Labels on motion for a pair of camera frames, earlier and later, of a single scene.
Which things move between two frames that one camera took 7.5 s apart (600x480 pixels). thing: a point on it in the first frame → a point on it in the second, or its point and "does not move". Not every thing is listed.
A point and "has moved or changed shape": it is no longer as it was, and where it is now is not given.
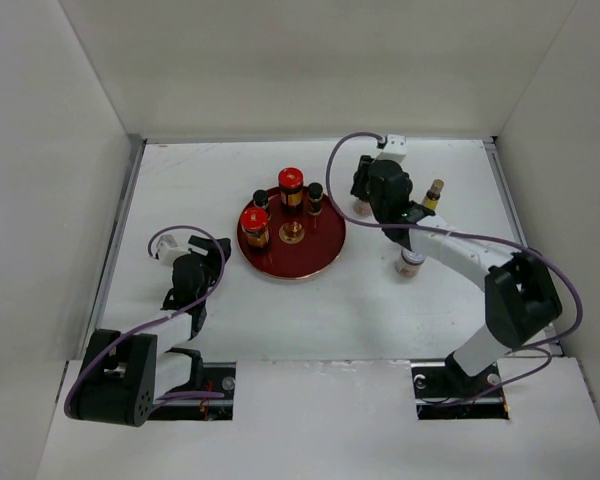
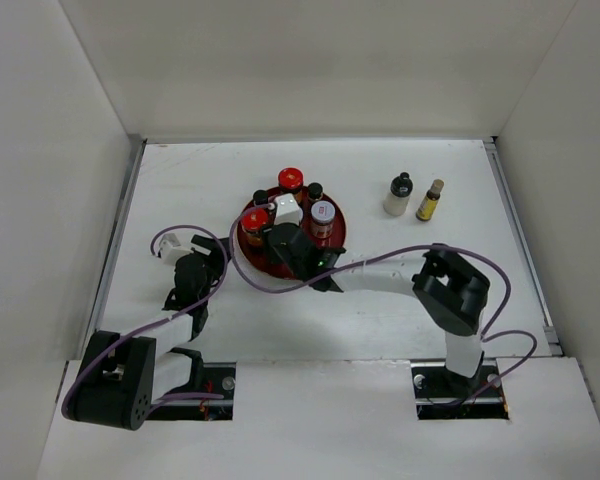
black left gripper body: x=210 y=269 does not move
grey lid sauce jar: x=409 y=263 has moved or changed shape
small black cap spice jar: x=315 y=198 does not move
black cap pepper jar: x=260 y=198 does not move
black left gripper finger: x=201 y=241 does not move
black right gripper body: x=361 y=186 → x=299 y=272
